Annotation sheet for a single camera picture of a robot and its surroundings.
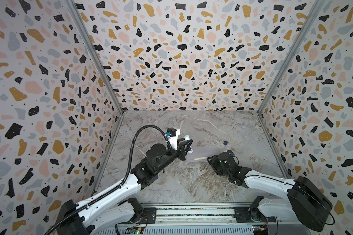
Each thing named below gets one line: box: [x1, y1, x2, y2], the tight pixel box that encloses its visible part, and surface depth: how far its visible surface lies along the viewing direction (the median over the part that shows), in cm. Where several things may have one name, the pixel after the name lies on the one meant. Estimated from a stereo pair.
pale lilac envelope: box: [185, 146, 219, 163], surface depth 101 cm
